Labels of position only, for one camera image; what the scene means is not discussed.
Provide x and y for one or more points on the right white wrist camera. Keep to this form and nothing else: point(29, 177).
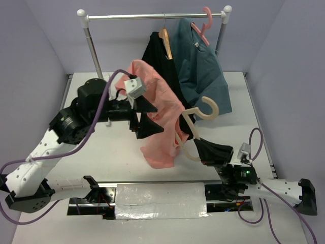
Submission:
point(244, 152)

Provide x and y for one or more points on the light wooden hanger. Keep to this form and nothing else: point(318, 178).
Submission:
point(213, 115)

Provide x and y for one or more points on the silver foil cover panel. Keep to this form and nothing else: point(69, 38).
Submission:
point(160, 201)

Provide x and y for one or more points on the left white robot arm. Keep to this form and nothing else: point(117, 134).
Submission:
point(27, 186)

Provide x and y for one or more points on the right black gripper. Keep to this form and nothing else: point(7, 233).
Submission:
point(212, 153)

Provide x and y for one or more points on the salmon pink t shirt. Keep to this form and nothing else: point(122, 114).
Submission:
point(162, 148)

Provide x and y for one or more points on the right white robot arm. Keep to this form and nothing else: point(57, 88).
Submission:
point(240, 179)

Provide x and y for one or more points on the wooden hanger with black shirt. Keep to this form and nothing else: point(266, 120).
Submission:
point(163, 34)

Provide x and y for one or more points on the black t shirt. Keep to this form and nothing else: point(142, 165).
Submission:
point(156, 56)

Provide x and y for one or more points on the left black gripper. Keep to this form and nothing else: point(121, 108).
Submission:
point(145, 126)

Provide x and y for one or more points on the pink plastic hanger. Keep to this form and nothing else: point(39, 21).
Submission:
point(205, 26)

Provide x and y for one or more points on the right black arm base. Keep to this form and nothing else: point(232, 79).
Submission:
point(219, 199)

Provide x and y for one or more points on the teal t shirt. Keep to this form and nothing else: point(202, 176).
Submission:
point(198, 69)

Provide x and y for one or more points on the white and silver clothes rack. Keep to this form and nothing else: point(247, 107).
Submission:
point(85, 19)

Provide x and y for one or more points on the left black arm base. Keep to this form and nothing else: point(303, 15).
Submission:
point(99, 201)

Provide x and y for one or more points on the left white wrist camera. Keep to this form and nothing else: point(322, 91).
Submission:
point(135, 87)

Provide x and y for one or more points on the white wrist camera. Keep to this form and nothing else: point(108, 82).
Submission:
point(244, 152)
point(135, 87)

